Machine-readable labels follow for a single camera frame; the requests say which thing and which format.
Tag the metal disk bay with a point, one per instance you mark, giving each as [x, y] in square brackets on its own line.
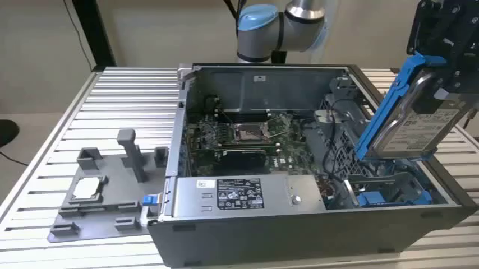
[388, 182]

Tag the silver CPU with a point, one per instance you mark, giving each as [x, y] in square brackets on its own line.
[88, 188]

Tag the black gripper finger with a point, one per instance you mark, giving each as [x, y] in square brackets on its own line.
[428, 95]
[460, 81]

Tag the hard disk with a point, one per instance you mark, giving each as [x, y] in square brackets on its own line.
[411, 134]

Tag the black round object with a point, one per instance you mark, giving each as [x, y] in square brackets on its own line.
[8, 133]

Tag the black open PC case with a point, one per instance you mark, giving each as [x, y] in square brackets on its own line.
[261, 241]

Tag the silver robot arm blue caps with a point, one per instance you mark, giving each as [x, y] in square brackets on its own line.
[261, 30]

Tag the green motherboard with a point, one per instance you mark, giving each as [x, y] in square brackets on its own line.
[291, 151]

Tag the black frame post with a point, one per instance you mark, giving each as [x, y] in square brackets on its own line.
[93, 30]

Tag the gray parts rack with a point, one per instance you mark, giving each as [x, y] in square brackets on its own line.
[108, 221]

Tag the gray perforated drive cage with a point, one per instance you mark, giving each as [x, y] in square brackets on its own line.
[344, 131]

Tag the CPU socket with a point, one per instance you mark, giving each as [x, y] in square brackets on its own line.
[249, 132]

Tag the silver power supply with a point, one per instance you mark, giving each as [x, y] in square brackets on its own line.
[269, 196]

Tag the blue plastic clip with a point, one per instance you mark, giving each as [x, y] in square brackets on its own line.
[149, 200]

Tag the black graphics card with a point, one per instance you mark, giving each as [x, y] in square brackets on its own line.
[243, 158]

